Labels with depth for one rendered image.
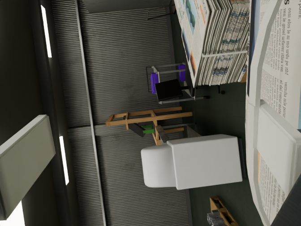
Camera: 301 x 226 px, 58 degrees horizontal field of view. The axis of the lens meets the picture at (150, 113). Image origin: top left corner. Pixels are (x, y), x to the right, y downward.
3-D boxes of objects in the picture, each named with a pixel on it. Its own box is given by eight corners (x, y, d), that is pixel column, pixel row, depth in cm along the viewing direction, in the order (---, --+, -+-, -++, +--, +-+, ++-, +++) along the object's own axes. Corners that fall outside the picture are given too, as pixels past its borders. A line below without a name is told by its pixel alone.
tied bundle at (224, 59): (252, 82, 108) (195, 89, 107) (232, 29, 122) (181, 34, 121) (295, 2, 75) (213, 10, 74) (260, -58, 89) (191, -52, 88)
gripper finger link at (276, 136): (294, 141, 12) (313, 141, 12) (252, 99, 18) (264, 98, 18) (288, 202, 13) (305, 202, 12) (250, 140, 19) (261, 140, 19)
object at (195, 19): (195, 87, 107) (192, 88, 107) (182, 35, 121) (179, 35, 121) (212, 12, 75) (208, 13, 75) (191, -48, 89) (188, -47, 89)
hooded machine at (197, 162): (242, 136, 345) (140, 149, 339) (247, 183, 348) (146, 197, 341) (225, 131, 412) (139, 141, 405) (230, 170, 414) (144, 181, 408)
